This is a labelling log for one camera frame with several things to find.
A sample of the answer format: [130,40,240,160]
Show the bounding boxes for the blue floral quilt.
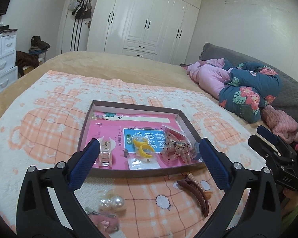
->
[219,60,283,124]

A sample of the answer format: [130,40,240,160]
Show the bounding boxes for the dark clothes pile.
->
[28,36,50,56]

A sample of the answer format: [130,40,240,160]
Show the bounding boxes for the pale pink hair clip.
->
[98,137,116,168]

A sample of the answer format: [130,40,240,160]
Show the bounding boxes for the dark red hair claw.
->
[177,173,209,218]

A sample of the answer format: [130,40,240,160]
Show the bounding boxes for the grey headboard cushion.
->
[199,42,298,123]

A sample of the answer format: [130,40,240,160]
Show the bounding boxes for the tan bed sheet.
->
[0,52,213,118]

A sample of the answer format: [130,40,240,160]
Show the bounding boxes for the pearl hair clip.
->
[98,189,126,212]

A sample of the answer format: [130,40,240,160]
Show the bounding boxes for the pink fuzzy hair clip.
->
[85,207,119,234]

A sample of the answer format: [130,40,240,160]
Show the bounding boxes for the hanging bags on door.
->
[68,0,92,20]

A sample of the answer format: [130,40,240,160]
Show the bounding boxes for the pink quilt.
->
[187,58,232,100]

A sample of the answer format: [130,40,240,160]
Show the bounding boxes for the white wardrobe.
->
[86,0,202,65]

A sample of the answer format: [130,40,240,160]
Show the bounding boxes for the white earring card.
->
[128,157,160,170]

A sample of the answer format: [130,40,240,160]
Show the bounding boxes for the pink knitted blanket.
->
[261,105,298,144]

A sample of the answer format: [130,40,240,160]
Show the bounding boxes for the orange white patterned blanket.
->
[0,69,271,238]

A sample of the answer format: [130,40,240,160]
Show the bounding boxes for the white door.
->
[56,0,97,55]

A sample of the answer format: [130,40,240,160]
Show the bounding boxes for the brown shallow cardboard box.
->
[78,101,205,178]

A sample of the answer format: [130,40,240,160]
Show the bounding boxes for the person's right hand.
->
[281,188,298,217]

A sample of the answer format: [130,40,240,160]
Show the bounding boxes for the yellow rings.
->
[132,138,156,160]

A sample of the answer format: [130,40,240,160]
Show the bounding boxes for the white drawer cabinet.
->
[0,30,18,93]

